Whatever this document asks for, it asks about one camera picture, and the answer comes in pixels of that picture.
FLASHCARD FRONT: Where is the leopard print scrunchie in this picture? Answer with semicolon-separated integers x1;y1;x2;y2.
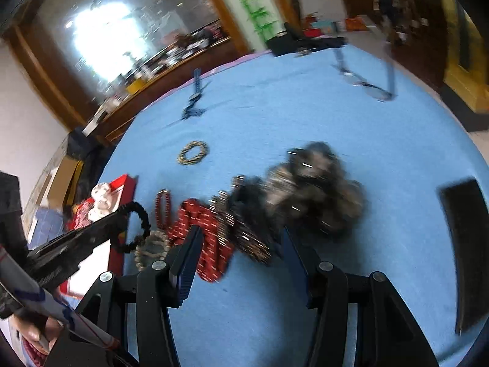
177;140;209;167

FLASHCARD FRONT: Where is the brown cardboard box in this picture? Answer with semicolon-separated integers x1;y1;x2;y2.
46;156;83;210

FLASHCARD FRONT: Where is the red cardboard box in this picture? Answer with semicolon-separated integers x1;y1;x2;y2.
65;174;138;299

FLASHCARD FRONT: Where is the green bamboo wall poster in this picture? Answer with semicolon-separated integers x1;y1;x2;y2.
218;0;280;43

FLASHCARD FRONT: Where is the red bead bracelet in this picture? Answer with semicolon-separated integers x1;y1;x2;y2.
154;189;175;235

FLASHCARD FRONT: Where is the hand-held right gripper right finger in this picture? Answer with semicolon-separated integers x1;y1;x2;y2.
281;227;440;367

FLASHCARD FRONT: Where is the wall mirror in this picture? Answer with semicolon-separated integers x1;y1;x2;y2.
36;0;224;87

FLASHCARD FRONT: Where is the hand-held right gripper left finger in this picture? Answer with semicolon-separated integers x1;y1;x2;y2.
74;225;205;367

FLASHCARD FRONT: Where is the person's left hand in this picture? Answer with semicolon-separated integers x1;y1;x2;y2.
9;306;64;357

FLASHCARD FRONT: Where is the dark fuzzy scrunchie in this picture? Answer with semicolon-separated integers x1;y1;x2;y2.
265;141;368;239

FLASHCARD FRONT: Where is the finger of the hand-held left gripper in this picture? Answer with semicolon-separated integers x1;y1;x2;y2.
27;205;134;288

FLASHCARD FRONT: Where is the yellow framed panel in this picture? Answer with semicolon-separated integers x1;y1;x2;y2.
441;0;489;112

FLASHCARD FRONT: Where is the black gold glitter hair accessory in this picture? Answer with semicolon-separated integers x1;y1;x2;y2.
209;175;276;265

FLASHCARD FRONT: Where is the red dotted scrunchie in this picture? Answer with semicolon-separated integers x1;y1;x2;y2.
168;198;235;284

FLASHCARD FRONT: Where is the wooden sideboard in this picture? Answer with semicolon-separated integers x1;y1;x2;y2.
6;0;251;144

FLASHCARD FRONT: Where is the white dotted scrunchie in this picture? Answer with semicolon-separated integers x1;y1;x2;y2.
88;183;117;222

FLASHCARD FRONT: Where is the blue table cloth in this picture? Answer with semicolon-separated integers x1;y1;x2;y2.
94;44;489;364

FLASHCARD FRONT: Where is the blue striped wristwatch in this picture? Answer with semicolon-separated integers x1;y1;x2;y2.
181;68;207;120

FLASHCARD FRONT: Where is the black hair tie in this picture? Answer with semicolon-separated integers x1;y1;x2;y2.
110;202;150;255

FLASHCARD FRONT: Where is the black flat rectangular object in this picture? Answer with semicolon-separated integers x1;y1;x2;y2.
439;179;489;334

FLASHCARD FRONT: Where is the black clutch bag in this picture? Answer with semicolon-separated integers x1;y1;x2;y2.
267;22;346;57

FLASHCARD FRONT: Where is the beige braided bracelet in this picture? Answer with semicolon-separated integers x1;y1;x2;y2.
135;231;171;272

